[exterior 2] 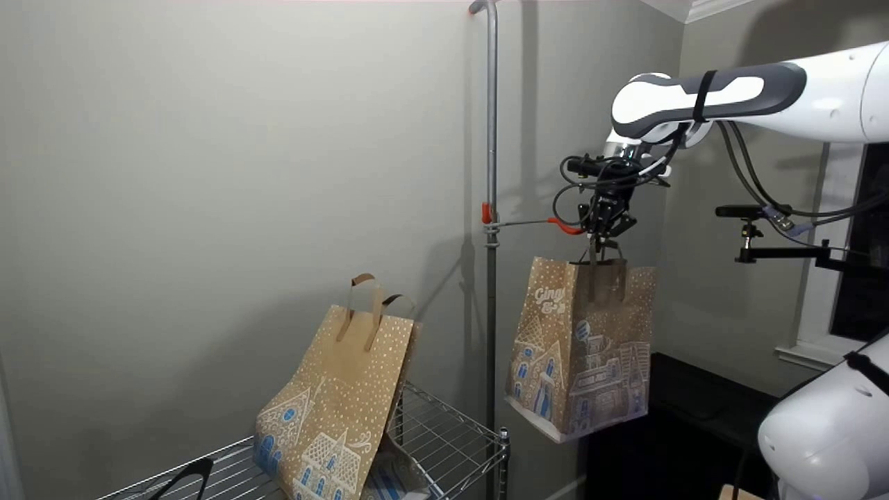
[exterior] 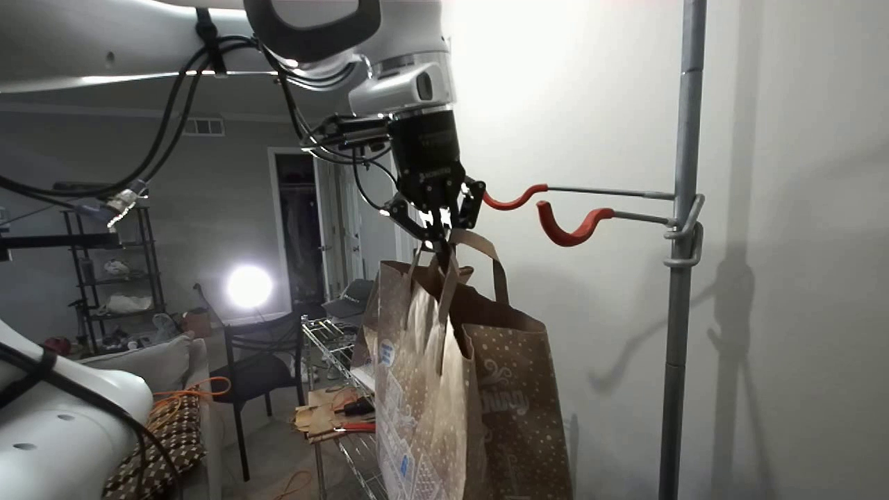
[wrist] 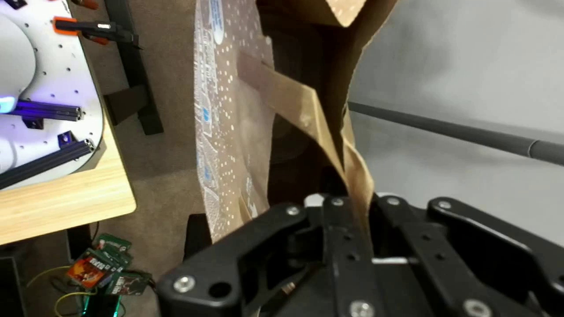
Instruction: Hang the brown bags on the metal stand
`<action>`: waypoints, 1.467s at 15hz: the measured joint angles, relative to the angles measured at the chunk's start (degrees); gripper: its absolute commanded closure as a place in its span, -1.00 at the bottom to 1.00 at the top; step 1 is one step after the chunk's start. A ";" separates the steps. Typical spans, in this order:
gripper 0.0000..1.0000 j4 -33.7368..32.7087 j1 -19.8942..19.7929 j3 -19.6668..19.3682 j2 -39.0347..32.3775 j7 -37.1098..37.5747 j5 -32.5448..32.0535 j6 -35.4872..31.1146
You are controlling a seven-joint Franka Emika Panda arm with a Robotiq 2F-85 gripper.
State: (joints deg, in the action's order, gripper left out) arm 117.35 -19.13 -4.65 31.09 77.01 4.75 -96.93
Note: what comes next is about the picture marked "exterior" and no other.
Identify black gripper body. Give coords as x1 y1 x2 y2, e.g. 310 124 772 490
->
387 109 468 208

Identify brown paper gift bag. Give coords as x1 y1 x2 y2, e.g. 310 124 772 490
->
372 227 579 500

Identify grey metal stand pole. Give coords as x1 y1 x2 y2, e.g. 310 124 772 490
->
654 0 715 500

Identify red-tipped metal hook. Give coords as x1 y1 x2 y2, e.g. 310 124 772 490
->
535 201 708 249
482 181 682 213

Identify black cap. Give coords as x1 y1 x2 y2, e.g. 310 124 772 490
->
326 274 381 326

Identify bright round lamp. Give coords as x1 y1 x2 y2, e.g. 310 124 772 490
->
222 260 279 313

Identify black chair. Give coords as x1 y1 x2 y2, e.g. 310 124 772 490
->
192 280 312 483

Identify tan work gloves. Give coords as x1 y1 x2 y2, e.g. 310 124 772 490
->
292 387 372 444

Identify black shelf unit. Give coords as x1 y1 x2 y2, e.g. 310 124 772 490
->
60 194 172 355

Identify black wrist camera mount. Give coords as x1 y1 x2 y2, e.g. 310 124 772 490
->
303 112 401 159

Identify chrome wire shelf rack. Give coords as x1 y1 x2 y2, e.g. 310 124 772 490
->
299 310 393 500

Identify red-handled pliers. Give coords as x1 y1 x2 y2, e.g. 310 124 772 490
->
332 416 381 440

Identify white wall vent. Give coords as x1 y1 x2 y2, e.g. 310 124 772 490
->
181 113 228 141

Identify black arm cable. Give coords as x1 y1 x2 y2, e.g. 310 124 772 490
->
0 30 315 233

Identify orange extension cord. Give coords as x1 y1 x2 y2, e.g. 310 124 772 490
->
253 466 317 500

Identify woven basket orange handle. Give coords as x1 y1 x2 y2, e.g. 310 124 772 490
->
97 371 237 500

